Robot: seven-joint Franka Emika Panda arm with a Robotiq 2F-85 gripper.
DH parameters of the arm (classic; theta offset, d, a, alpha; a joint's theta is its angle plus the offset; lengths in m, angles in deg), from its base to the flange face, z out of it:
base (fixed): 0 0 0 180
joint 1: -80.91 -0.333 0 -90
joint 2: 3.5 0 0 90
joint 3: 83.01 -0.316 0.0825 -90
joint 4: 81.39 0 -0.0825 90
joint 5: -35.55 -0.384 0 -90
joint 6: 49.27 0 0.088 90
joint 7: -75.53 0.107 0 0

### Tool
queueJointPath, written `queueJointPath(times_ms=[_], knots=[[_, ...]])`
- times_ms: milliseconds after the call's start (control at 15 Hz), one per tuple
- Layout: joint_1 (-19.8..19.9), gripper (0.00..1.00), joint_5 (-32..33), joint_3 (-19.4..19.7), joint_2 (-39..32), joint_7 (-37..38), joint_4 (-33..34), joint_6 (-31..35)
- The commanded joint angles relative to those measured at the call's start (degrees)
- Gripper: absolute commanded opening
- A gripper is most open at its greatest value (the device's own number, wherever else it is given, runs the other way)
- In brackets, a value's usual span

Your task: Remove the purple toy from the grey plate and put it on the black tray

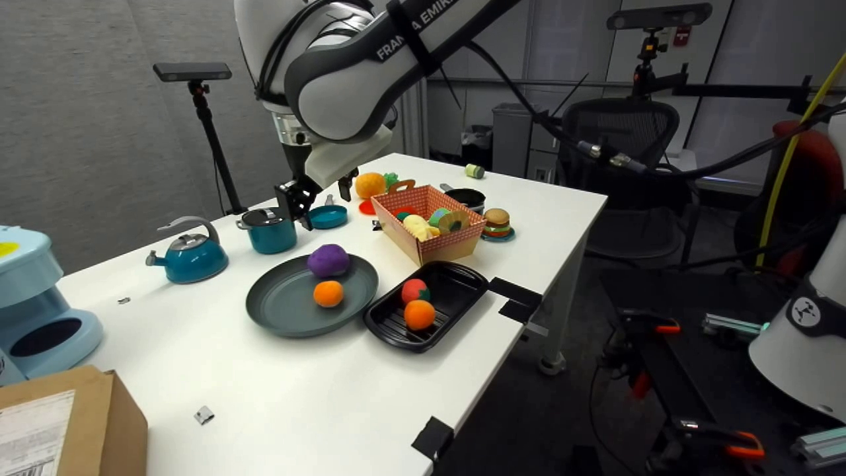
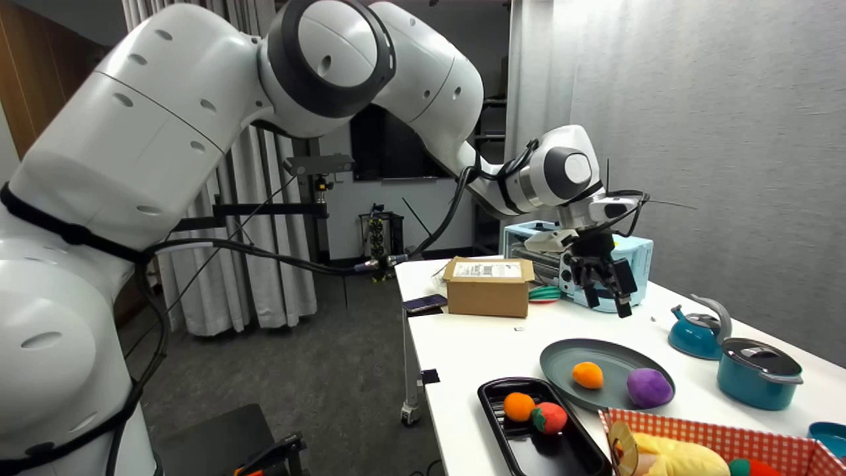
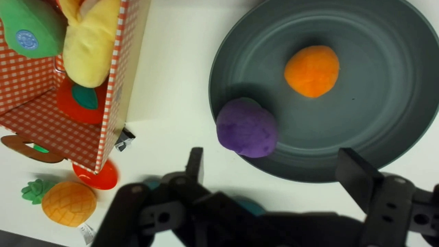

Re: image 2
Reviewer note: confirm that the brown cardboard shipping box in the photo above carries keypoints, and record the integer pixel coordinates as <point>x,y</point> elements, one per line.
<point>490,294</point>

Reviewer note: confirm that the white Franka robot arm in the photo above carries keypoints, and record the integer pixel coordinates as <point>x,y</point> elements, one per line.
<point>161,134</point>

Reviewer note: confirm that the light blue toy appliance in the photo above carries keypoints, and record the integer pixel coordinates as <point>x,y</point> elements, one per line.
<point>638,266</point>

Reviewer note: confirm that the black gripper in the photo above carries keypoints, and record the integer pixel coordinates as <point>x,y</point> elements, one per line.
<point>591,253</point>

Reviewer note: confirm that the black wall monitor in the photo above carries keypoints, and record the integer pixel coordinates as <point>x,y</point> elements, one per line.
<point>388,154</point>

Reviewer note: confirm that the teal toy kettle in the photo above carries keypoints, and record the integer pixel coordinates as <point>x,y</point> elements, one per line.
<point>692,340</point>

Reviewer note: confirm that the small teal toy pan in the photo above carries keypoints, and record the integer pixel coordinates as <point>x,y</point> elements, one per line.
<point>829,440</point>

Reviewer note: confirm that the yellow plush toy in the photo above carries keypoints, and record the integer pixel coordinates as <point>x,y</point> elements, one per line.
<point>676,458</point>

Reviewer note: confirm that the black metal shelf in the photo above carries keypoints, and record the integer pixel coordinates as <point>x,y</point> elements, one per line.
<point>495,134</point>

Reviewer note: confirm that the white pleated curtain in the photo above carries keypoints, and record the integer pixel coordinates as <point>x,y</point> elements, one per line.
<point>266,281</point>

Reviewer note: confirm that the black stand with crossbar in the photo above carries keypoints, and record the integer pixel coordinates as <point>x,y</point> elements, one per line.
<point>266,211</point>

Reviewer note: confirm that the orange checked cardboard box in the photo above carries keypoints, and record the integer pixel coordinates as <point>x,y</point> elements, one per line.
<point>704,437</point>

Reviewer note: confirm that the teal toy pot with lid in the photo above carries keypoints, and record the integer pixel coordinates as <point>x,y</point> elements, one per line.
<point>749,385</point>

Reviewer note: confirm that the green plush toy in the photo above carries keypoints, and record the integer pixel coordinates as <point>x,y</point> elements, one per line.
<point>740,470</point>

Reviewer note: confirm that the black plastic tray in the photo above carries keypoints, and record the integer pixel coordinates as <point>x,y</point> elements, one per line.
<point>529,451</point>

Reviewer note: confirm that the grey oval plate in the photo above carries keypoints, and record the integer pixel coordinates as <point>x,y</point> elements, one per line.
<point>564,367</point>

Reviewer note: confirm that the brown wooden cabinet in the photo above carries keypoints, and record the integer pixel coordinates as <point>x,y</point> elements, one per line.
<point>23,81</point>

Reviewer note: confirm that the purple plush eggplant toy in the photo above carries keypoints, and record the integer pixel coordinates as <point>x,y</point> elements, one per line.
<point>648,387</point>

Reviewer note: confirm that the red plush tomato toy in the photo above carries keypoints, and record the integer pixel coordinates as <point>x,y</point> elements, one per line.
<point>552,418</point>

